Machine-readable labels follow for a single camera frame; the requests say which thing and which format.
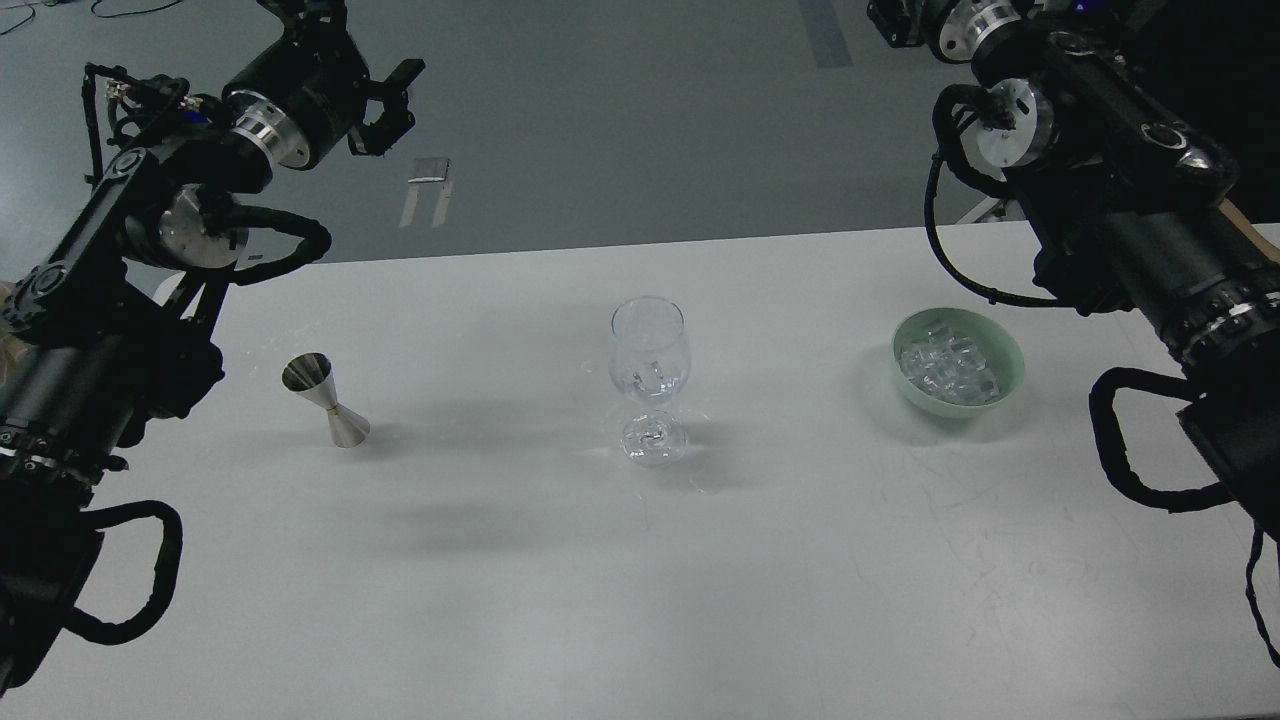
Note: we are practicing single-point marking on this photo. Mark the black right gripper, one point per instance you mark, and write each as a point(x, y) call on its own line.
point(952, 30)

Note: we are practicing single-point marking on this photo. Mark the silver floor plate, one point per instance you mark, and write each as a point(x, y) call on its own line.
point(429, 192)

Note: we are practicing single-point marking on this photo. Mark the pile of ice cubes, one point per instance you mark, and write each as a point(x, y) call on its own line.
point(949, 365)

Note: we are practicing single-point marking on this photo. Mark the beige checkered sofa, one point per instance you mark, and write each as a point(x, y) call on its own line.
point(12, 353)

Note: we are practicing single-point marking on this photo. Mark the white office chair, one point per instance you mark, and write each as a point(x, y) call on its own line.
point(993, 211)

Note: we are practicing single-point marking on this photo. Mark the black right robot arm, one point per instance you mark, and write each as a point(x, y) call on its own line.
point(1096, 118)

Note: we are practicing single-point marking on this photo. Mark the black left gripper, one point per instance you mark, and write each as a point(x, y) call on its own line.
point(315, 76)

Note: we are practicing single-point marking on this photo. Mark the steel double jigger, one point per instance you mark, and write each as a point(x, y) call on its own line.
point(310, 376)

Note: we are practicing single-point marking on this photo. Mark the green bowl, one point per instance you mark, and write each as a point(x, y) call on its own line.
point(1003, 352)

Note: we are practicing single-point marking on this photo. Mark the clear wine glass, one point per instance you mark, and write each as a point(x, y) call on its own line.
point(648, 328)

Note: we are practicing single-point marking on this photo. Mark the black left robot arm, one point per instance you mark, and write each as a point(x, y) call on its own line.
point(117, 322)

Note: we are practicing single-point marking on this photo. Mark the ice cube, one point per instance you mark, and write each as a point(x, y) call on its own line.
point(652, 381)

